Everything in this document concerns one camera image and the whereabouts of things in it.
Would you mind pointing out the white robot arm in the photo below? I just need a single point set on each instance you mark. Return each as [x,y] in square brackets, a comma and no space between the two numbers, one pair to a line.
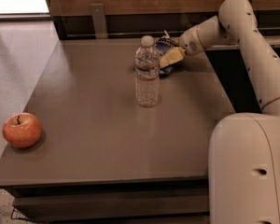
[243,162]

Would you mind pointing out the grey cabinet with drawers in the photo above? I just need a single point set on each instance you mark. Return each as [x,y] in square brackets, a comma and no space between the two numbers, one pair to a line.
[102,155]

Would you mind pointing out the red apple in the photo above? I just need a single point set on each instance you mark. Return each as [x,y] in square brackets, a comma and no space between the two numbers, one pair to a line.
[22,130]

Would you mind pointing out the clear plastic water bottle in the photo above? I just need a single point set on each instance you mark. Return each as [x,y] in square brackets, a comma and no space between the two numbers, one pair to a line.
[147,66]

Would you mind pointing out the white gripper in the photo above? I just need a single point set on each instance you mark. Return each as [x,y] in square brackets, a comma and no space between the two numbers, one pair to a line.
[188,42]

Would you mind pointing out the blue chip bag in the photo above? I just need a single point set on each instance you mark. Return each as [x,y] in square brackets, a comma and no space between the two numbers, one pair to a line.
[163,44]

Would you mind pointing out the left metal wall bracket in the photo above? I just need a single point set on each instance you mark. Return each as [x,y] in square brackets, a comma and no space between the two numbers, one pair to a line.
[99,20]

